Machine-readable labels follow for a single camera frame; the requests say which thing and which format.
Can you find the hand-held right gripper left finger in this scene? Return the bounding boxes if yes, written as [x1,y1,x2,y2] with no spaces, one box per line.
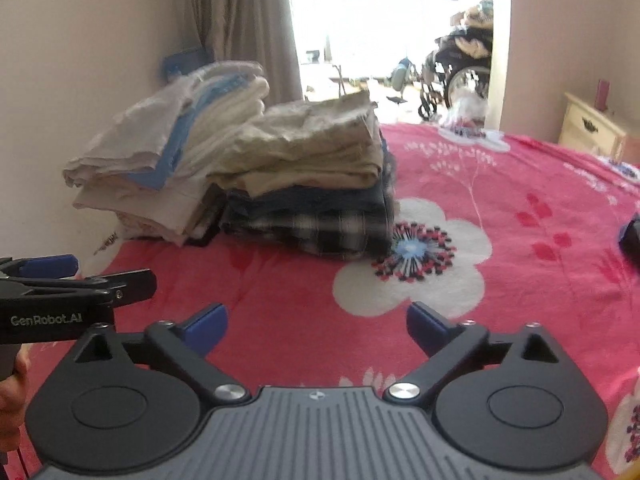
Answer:
[74,302,252,407]

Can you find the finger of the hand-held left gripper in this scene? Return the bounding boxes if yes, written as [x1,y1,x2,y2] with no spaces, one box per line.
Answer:
[0,255,79,281]
[0,269,158,307]

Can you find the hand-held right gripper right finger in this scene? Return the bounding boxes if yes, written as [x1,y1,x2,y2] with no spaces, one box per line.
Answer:
[384,302,562,406]

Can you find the beige pants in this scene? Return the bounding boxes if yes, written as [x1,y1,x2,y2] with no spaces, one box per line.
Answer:
[207,91,385,200]

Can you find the stack of white clothes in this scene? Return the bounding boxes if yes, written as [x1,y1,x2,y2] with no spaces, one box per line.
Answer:
[62,61,271,247]

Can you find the person's left hand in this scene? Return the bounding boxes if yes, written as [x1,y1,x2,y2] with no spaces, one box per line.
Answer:
[0,349,29,444]

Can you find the pink floral blanket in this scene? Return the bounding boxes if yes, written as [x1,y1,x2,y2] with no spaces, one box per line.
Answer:
[0,122,640,480]

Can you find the folded denim jeans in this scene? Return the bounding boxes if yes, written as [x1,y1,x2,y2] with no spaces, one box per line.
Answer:
[222,132,396,220]

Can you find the white plastic bag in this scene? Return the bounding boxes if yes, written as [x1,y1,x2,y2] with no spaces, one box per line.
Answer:
[440,97,490,133]

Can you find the black garment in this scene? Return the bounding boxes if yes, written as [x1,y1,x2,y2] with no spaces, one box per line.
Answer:
[619,212,640,261]

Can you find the blue plastic object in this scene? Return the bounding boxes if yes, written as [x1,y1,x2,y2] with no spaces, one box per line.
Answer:
[162,49,213,81]

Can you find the cream bedside cabinet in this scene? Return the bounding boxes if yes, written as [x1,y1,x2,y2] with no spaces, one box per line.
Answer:
[557,91,640,163]

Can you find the wheelchair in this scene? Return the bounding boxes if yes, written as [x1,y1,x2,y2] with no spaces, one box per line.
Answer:
[417,0,493,121]

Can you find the grey brown curtain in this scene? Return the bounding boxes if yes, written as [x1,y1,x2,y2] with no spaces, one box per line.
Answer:
[185,0,305,103]

